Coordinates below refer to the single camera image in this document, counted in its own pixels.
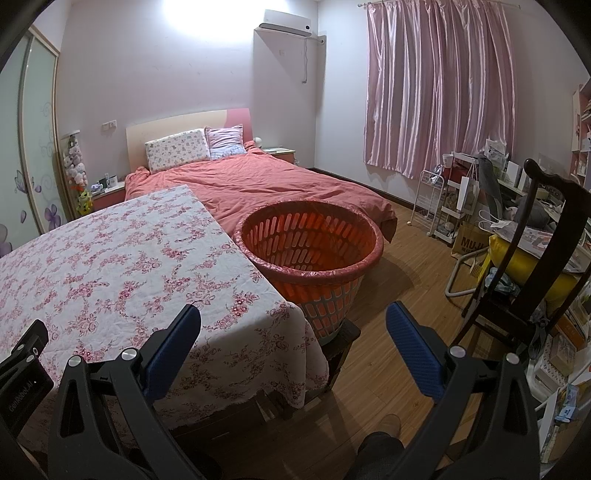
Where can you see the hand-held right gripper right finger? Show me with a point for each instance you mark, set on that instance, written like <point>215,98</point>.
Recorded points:
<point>413,353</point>

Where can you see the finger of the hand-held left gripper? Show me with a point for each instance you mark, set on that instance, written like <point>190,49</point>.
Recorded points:
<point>27,344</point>

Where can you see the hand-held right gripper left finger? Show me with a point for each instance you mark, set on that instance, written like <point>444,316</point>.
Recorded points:
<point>173,355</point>

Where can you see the orange plastic laundry basket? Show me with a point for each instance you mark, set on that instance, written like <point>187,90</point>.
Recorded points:
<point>332,272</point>

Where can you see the dark wooden stool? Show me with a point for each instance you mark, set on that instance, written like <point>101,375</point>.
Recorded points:
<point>344,350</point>

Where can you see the brown slipper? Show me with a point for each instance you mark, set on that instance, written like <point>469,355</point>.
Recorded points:
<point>387,424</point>

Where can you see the floral tablecloth table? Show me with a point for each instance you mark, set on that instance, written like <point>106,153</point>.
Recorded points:
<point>115,267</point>

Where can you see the person's leg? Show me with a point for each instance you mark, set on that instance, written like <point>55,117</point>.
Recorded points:
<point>381,457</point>

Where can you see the brown paper bag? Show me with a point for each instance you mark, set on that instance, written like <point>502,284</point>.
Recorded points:
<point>468,240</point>

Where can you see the yellow cushion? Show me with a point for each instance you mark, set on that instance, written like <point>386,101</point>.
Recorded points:
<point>508,258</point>

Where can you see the white shelf cart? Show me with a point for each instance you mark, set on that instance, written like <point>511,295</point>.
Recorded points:
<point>455,207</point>

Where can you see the yellow plush toy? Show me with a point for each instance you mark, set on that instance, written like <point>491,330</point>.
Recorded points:
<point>84,201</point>

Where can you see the white paper bag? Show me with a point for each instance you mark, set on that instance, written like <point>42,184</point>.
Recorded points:
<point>467,196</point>

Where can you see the pink nightstand with mug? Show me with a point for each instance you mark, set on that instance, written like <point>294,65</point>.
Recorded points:
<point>108,196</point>

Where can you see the dark wooden chair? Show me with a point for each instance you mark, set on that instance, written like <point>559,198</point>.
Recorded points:
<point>549,240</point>

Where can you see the grey mesh office chair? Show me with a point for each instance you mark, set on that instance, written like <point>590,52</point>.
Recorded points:
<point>493,184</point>

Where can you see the hanging stuffed toys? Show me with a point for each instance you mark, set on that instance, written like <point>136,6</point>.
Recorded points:
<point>75,161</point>

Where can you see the bed with red duvet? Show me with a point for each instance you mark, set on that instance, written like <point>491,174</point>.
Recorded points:
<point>277,180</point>

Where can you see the floral sliding door wardrobe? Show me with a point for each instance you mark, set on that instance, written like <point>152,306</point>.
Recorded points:
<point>27,138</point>

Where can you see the floral print pillow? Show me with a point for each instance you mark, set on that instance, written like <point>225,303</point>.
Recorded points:
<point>178,150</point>

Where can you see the purple striped pillow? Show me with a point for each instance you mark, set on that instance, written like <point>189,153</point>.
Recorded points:
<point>225,141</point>

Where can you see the cream and pink headboard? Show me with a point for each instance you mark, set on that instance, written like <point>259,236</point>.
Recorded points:
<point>184,120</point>

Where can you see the pink striped curtain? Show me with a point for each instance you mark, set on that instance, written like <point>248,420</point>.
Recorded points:
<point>438,83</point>

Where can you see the pink bookshelf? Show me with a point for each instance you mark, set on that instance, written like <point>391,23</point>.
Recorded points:
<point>582,134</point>

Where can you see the white air conditioner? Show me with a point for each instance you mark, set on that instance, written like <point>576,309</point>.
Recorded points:
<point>286,23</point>

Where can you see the curtain rod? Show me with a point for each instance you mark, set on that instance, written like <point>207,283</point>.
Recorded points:
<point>376,3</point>

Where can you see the white tube chair frame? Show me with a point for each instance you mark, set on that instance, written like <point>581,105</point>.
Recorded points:
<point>457,281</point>

